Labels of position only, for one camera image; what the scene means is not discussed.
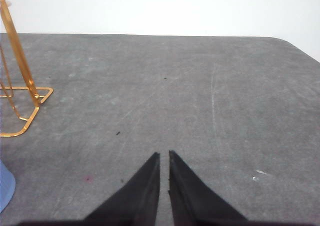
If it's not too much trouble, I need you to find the gold wire cup rack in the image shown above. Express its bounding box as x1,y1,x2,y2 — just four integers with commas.
0,0,53,138

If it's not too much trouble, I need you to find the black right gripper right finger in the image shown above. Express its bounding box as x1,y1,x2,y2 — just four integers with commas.
168,150,249,226

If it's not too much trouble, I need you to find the blue ribbed plastic cup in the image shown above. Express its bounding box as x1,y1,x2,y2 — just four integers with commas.
0,160,16,213

